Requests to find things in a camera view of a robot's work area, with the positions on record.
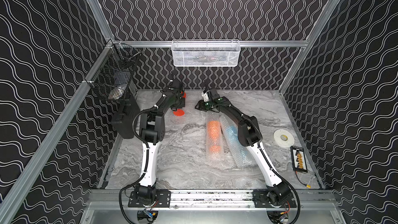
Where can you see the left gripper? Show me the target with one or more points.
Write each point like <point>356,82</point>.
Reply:
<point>179,98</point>

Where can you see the black speaker box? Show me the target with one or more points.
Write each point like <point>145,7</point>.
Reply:
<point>122,121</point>

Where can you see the white wire mesh basket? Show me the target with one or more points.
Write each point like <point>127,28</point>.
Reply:
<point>205,52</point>

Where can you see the bubble wrapped orange glass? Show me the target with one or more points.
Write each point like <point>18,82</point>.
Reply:
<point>214,144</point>

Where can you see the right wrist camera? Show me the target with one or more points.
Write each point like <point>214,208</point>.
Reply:
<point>210,95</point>

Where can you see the red plastic wine glass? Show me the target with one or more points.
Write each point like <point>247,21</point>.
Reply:
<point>179,112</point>

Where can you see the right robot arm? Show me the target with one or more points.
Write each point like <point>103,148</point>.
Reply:
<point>250,137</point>

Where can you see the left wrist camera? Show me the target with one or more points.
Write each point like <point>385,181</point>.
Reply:
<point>176,86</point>

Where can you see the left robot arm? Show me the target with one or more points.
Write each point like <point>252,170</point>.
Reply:
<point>151,133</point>

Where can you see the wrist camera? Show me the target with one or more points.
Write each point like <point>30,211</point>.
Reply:
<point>176,86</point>
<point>210,95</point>

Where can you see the bubble wrapped blue glass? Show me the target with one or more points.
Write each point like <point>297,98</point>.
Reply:
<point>240,154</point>

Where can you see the black battery charger box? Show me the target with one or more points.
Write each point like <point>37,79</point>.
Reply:
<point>298,159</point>

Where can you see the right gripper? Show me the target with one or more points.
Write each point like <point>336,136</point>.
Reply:
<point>199,106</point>

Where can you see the black wire mesh basket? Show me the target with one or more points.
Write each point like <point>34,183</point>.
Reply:
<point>113,80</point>

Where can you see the aluminium frame corner post left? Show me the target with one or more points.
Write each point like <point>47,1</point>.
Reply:
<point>100,19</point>

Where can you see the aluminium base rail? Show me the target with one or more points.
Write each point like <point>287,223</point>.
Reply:
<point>181,200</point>

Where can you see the white tape roll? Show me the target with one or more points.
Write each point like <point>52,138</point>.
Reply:
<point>283,138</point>

